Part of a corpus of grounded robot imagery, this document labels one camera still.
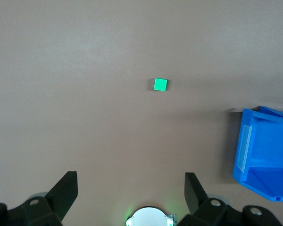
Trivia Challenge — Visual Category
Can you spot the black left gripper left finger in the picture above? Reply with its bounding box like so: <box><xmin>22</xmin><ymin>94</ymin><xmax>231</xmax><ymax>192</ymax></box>
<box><xmin>0</xmin><ymin>171</ymin><xmax>78</xmax><ymax>226</ymax></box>

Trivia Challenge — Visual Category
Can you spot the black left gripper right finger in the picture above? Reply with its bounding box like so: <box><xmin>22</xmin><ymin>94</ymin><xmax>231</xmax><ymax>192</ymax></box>
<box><xmin>178</xmin><ymin>172</ymin><xmax>283</xmax><ymax>226</ymax></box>

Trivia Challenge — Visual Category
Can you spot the green cube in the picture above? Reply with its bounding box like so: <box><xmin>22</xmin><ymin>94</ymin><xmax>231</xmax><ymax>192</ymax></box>
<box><xmin>152</xmin><ymin>78</ymin><xmax>170</xmax><ymax>92</ymax></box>

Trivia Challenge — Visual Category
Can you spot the blue plastic storage bin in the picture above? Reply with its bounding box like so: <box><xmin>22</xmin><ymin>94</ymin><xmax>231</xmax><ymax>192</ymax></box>
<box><xmin>232</xmin><ymin>105</ymin><xmax>283</xmax><ymax>202</ymax></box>

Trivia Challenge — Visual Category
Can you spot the brown table mat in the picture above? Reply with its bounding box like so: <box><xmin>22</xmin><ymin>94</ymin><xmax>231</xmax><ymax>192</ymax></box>
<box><xmin>0</xmin><ymin>0</ymin><xmax>283</xmax><ymax>226</ymax></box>

